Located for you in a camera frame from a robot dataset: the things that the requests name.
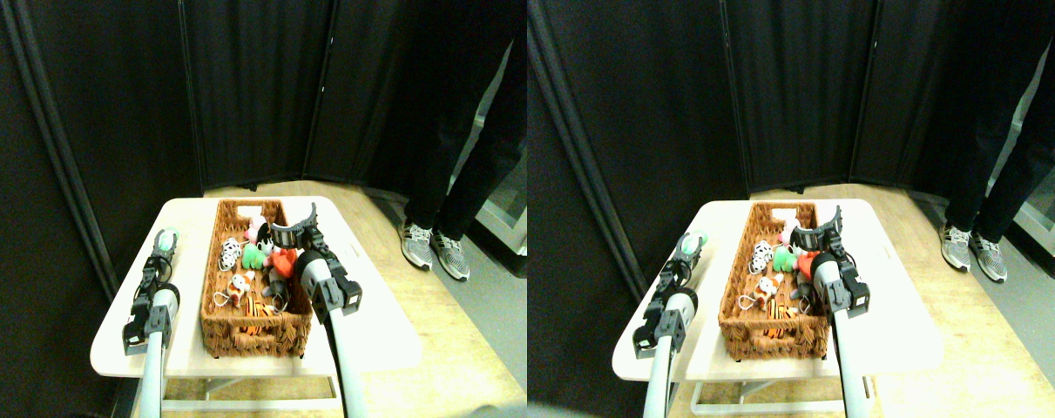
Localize orange black striped toy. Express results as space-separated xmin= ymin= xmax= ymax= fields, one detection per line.
xmin=244 ymin=298 xmax=277 ymax=337
xmin=767 ymin=300 xmax=798 ymax=339

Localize grey mouse toy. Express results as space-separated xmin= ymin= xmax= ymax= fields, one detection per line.
xmin=790 ymin=274 xmax=817 ymax=314
xmin=261 ymin=272 xmax=291 ymax=313

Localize white orange plush toy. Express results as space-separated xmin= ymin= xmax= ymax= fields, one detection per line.
xmin=736 ymin=274 xmax=785 ymax=310
xmin=213 ymin=272 xmax=255 ymax=307

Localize brown wicker basket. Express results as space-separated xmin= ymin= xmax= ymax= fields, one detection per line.
xmin=200 ymin=199 xmax=314 ymax=358
xmin=719 ymin=202 xmax=833 ymax=361

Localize person's legs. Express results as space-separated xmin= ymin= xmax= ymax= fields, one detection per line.
xmin=939 ymin=0 xmax=1055 ymax=284
xmin=400 ymin=26 xmax=528 ymax=282

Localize white low table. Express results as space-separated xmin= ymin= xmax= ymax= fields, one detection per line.
xmin=89 ymin=195 xmax=423 ymax=410
xmin=611 ymin=199 xmax=944 ymax=415

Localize black curtain stand pole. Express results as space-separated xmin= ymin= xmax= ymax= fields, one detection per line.
xmin=0 ymin=0 xmax=118 ymax=301
xmin=527 ymin=0 xmax=650 ymax=303

